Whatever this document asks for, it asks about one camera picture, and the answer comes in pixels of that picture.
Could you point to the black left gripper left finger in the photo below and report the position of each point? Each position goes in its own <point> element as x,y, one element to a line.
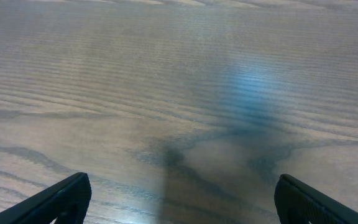
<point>66,202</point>

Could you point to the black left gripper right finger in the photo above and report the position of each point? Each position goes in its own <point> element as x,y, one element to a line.
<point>298,203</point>

